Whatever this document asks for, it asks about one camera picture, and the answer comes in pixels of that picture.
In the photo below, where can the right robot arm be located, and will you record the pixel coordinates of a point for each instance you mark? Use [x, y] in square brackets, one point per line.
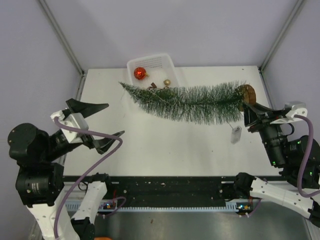
[298, 160]

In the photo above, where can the left aluminium corner post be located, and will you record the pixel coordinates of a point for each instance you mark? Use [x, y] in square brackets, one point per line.
[60, 35]

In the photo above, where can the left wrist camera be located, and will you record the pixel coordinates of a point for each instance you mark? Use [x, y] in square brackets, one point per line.
[74, 120]

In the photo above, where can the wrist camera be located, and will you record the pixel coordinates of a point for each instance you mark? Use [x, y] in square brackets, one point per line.
[288, 114]
[74, 120]

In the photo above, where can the white cable duct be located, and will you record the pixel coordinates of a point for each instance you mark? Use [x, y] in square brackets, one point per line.
[237, 207]

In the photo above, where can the small green christmas tree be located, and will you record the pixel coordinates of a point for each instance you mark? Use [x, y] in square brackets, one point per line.
[204, 105]

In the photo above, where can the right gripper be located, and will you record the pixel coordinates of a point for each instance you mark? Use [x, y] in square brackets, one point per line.
[252, 116]

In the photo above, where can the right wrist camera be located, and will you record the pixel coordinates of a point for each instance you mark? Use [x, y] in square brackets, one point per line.
[288, 114]

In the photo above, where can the white plastic basket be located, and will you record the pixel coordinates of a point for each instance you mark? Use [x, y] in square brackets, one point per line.
[159, 67]

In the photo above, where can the aluminium corner post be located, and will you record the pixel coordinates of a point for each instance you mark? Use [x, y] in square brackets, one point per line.
[293, 15]
[60, 35]

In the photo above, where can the gold bauble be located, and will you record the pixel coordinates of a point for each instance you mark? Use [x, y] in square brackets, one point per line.
[167, 82]

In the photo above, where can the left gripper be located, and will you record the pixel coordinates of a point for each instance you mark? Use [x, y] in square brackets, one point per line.
[86, 108]

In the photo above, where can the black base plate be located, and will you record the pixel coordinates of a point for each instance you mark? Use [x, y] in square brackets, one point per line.
[174, 191]

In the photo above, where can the right aluminium corner post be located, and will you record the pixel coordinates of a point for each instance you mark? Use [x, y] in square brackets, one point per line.
[293, 15]

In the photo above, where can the brown and gold ornament garland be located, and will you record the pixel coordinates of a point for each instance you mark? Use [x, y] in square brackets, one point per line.
[153, 87]

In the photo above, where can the red glitter bauble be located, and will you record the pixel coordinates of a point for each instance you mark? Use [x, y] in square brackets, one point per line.
[140, 73]

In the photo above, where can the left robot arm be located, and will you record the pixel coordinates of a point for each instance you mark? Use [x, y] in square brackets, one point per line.
[40, 181]

